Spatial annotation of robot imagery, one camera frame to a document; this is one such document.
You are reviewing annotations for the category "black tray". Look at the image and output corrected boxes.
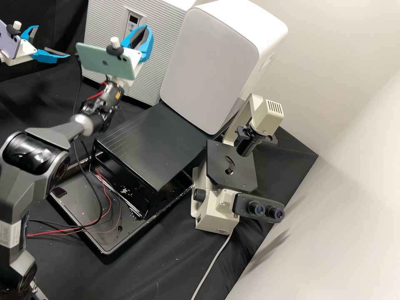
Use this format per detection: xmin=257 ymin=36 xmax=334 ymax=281
xmin=47 ymin=155 xmax=195 ymax=255

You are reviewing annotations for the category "right wrist camera phone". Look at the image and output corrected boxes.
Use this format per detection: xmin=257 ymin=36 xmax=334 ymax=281
xmin=75 ymin=37 xmax=137 ymax=80

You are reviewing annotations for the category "wrist camera phone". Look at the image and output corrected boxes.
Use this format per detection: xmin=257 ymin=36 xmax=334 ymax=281
xmin=0 ymin=20 xmax=23 ymax=60
xmin=75 ymin=37 xmax=137 ymax=80

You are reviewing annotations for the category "black platform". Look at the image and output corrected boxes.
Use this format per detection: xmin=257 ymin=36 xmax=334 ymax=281
xmin=92 ymin=105 xmax=209 ymax=219

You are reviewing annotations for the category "white incubator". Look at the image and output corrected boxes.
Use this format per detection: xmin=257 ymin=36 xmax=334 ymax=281
xmin=162 ymin=0 xmax=197 ymax=9

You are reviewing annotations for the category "left wrist camera phone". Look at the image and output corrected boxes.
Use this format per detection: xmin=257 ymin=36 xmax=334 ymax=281
xmin=0 ymin=20 xmax=23 ymax=60

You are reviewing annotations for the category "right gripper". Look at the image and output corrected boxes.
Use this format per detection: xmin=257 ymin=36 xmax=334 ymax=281
xmin=105 ymin=25 xmax=154 ymax=91

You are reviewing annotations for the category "grey cable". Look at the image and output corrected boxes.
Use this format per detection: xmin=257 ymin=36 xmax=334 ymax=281
xmin=190 ymin=232 xmax=234 ymax=300

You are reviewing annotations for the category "incubator door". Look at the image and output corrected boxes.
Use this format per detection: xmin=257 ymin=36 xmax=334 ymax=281
xmin=82 ymin=0 xmax=190 ymax=108

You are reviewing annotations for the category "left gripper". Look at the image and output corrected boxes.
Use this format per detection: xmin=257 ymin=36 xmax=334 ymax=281
xmin=4 ymin=25 xmax=71 ymax=67

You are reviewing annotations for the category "cream microscope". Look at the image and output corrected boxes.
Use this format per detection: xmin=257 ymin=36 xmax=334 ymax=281
xmin=190 ymin=93 xmax=286 ymax=233

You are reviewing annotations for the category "white box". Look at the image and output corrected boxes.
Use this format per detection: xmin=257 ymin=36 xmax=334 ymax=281
xmin=159 ymin=0 xmax=289 ymax=136

